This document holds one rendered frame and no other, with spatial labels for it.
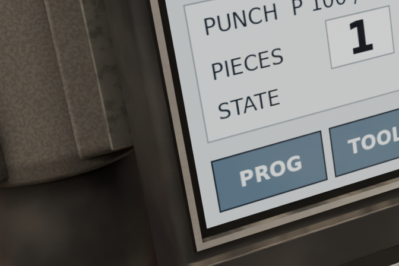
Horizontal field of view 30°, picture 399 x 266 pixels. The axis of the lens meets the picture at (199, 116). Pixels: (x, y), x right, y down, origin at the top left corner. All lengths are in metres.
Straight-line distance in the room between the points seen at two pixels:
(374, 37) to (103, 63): 0.14
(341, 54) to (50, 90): 0.15
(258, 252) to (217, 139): 0.05
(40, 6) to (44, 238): 0.13
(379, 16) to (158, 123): 0.11
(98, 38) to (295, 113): 0.12
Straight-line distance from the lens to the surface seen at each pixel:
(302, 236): 0.33
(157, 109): 0.29
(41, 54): 0.39
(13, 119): 0.40
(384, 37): 0.33
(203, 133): 0.30
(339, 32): 0.32
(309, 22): 0.31
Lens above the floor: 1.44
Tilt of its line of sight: 14 degrees down
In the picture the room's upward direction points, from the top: 10 degrees counter-clockwise
